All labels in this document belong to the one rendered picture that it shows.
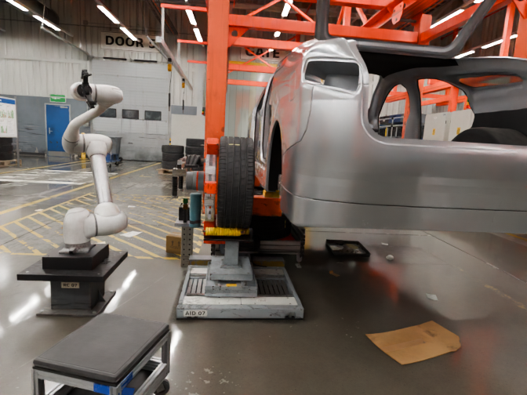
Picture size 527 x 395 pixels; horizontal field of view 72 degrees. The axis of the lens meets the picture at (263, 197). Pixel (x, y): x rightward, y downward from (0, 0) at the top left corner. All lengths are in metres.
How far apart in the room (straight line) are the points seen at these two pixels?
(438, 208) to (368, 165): 0.41
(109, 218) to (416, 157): 1.93
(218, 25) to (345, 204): 1.94
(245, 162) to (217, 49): 1.10
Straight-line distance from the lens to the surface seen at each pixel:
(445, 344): 2.61
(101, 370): 1.51
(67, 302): 2.72
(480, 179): 1.88
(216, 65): 3.08
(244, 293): 2.58
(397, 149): 1.67
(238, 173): 2.32
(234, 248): 2.69
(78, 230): 2.59
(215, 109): 3.03
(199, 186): 2.58
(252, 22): 5.20
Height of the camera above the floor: 1.17
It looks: 9 degrees down
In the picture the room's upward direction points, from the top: 3 degrees clockwise
